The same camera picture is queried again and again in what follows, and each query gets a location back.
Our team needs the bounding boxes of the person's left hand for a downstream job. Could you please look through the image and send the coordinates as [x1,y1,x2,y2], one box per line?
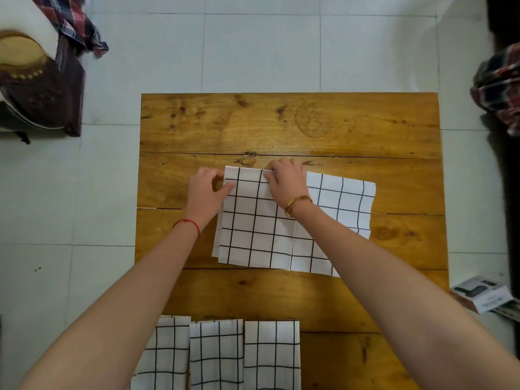
[185,166,237,233]

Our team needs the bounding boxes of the plaid red dark garment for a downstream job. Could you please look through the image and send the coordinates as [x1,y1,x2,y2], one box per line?
[470,42,520,137]

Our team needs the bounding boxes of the white product box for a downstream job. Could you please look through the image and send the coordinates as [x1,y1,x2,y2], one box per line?
[449,275,520,316]

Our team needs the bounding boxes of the person's right hand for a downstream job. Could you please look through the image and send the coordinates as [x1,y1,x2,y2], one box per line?
[263,158,314,209]

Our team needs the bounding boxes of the red string bracelet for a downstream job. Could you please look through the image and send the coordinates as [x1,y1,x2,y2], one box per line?
[172,219,201,239]

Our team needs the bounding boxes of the large white grid-pattern cloth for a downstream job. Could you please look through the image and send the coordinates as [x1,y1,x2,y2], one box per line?
[212,165,377,278]

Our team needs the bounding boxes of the dark furniture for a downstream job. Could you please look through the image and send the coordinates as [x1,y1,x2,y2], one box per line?
[486,0,520,51]

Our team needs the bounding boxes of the person's right forearm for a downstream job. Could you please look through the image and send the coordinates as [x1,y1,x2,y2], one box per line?
[284,201,520,390]

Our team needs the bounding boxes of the dark carved wooden chair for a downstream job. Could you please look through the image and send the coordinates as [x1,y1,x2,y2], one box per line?
[0,31,87,145]

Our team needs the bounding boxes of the folded white grid-pattern cloth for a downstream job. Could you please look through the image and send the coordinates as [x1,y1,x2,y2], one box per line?
[243,319,301,390]
[131,315,191,390]
[188,319,244,390]

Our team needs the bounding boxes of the plaid red blue cloth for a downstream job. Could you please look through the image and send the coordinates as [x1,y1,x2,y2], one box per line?
[29,0,109,58]

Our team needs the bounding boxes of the white cushion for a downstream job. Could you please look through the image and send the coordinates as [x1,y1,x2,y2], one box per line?
[0,0,61,63]

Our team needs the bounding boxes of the person's left forearm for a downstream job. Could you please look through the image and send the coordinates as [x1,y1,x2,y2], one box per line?
[16,218,202,390]

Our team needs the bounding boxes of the gold bangle bracelet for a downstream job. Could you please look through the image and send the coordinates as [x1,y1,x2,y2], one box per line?
[284,194,314,217]

